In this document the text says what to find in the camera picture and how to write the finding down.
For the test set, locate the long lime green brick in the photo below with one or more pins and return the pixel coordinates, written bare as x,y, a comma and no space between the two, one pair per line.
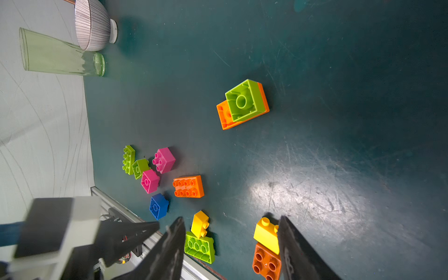
128,159

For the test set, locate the blue brick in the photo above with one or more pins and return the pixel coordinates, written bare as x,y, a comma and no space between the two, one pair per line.
158,206

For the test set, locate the magenta brick lower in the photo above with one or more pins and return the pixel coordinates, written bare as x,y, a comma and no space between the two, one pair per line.
150,181

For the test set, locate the small lime green brick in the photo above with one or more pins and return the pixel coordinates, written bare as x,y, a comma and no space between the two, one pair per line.
246,101

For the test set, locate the small orange brick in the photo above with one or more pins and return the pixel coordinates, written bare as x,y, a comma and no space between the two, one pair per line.
225,116

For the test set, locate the magenta brick upper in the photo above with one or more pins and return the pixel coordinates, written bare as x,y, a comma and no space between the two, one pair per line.
163,160

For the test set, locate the wide lime green brick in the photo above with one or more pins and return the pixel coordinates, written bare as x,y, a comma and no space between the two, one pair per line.
200,248

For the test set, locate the dark orange brick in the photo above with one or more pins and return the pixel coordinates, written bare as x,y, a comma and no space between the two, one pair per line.
266,263

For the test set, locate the yellow brick on stack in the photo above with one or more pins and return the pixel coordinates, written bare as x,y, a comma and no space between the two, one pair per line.
266,233

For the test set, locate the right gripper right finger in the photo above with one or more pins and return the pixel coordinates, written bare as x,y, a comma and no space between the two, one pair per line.
300,261

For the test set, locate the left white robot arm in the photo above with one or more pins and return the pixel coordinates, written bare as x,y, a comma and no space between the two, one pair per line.
65,238

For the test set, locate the striped ceramic bowl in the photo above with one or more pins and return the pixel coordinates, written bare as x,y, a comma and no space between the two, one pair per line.
93,25

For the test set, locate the magenta brick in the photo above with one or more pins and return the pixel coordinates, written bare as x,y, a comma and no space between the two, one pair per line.
163,160
150,181

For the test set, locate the small yellow brick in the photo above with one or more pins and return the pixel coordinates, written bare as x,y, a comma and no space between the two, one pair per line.
200,224

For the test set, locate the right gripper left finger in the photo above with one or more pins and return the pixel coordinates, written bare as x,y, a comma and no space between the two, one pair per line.
165,260

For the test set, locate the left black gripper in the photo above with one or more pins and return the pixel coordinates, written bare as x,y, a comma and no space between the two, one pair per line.
112,242

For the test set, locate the orange 2x3 brick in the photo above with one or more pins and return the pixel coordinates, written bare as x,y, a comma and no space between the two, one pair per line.
188,187

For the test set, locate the green plastic cup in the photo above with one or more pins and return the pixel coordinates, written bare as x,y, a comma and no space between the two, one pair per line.
42,53

